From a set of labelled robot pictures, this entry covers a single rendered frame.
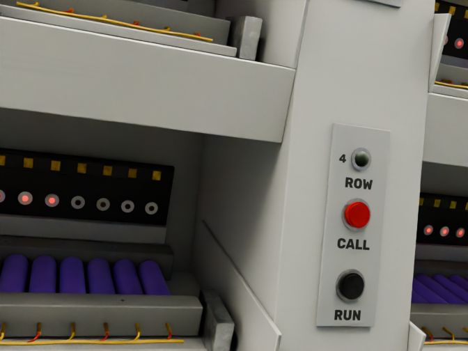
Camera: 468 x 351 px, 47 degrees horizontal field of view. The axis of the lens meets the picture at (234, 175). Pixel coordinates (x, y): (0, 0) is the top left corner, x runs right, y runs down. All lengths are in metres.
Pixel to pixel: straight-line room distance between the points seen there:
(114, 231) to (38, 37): 0.22
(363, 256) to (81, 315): 0.18
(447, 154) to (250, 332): 0.18
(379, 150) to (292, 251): 0.08
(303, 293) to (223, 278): 0.09
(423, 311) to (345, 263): 0.14
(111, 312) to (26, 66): 0.17
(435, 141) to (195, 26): 0.18
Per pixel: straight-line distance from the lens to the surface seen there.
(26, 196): 0.46
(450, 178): 0.64
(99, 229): 0.47
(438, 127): 0.38
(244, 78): 0.31
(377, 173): 0.34
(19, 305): 0.36
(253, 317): 0.34
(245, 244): 0.37
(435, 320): 0.47
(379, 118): 0.35
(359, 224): 0.33
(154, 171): 0.46
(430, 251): 0.60
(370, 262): 0.34
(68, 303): 0.37
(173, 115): 0.31
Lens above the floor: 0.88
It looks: 2 degrees up
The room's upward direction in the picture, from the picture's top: 5 degrees clockwise
